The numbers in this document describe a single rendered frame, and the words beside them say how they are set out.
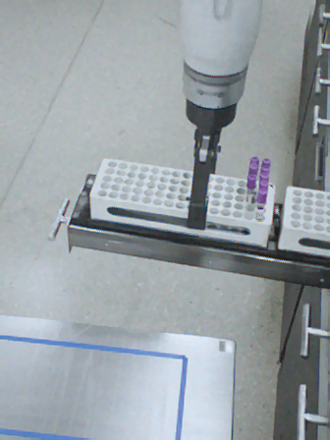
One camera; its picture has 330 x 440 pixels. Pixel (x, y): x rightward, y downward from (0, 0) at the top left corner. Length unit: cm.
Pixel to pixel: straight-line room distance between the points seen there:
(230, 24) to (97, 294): 132
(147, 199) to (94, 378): 32
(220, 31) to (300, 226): 36
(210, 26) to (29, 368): 51
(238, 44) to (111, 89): 197
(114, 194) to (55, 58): 196
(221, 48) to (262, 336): 125
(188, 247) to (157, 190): 11
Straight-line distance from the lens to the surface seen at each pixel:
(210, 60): 93
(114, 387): 95
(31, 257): 220
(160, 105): 278
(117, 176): 116
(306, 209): 115
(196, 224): 111
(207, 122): 100
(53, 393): 95
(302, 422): 103
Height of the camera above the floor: 164
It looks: 46 degrees down
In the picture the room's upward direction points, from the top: 4 degrees clockwise
